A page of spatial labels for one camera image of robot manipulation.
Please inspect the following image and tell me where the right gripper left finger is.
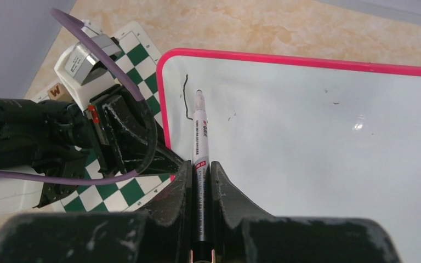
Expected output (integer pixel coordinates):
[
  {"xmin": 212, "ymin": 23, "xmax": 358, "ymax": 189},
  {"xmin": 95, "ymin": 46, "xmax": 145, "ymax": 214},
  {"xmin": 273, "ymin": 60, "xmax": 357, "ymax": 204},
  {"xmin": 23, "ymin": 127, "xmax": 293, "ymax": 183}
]
[{"xmin": 138, "ymin": 161, "xmax": 192, "ymax": 262}]

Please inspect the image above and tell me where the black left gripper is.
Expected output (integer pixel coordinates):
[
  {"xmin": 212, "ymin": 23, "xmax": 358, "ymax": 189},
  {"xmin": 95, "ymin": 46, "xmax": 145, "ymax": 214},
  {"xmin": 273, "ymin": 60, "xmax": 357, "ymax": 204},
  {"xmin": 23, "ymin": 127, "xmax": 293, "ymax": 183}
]
[{"xmin": 32, "ymin": 84, "xmax": 186, "ymax": 209}]

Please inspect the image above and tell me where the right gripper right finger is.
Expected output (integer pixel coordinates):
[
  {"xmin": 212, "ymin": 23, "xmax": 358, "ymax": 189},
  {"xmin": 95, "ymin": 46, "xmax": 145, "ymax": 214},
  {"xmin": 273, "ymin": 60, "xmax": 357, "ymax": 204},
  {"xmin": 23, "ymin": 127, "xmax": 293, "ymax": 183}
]
[{"xmin": 210, "ymin": 161, "xmax": 272, "ymax": 262}]

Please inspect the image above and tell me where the black whiteboard marker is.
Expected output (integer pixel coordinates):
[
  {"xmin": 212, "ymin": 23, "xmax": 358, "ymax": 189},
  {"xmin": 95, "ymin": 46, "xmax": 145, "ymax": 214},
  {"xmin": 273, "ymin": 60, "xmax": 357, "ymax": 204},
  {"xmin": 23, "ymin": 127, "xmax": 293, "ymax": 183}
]
[{"xmin": 191, "ymin": 90, "xmax": 213, "ymax": 262}]

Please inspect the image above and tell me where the pink framed whiteboard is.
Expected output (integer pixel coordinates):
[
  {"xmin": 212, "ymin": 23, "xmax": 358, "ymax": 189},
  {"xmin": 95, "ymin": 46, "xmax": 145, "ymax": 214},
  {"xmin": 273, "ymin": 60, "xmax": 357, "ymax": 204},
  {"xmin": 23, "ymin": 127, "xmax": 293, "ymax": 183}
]
[{"xmin": 156, "ymin": 48, "xmax": 421, "ymax": 262}]

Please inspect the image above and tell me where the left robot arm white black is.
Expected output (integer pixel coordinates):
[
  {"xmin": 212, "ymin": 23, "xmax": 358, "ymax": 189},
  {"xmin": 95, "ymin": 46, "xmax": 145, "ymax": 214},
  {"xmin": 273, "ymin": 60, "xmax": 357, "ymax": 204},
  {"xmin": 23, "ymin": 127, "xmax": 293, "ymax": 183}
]
[{"xmin": 0, "ymin": 84, "xmax": 183, "ymax": 215}]

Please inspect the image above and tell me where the green white chessboard mat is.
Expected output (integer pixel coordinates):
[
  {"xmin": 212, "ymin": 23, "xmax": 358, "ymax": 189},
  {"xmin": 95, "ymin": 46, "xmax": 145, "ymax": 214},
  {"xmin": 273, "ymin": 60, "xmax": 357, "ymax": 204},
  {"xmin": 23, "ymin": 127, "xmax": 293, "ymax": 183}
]
[{"xmin": 30, "ymin": 20, "xmax": 177, "ymax": 214}]

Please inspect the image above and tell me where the wooden letter tile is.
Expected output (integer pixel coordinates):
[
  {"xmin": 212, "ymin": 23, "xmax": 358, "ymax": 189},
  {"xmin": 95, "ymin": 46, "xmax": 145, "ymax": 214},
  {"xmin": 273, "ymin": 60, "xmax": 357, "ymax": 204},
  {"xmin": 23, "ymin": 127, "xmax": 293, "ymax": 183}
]
[{"xmin": 47, "ymin": 83, "xmax": 71, "ymax": 101}]

